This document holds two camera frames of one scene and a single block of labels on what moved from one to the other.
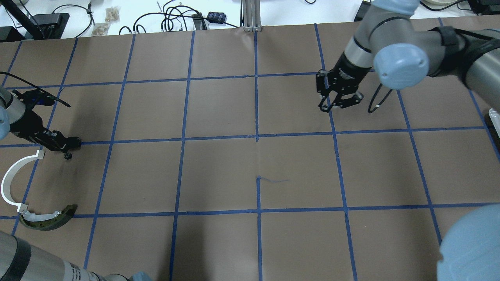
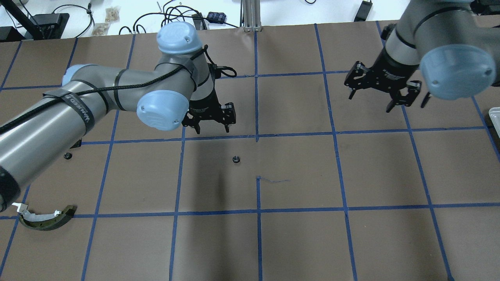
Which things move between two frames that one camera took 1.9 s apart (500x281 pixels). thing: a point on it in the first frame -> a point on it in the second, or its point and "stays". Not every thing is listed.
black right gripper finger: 325,108 -> 352,94
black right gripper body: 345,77 -> 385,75
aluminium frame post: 251,17 stays
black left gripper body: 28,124 -> 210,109
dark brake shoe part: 47,221 stays
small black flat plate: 74,143 stays
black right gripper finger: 343,103 -> 390,106
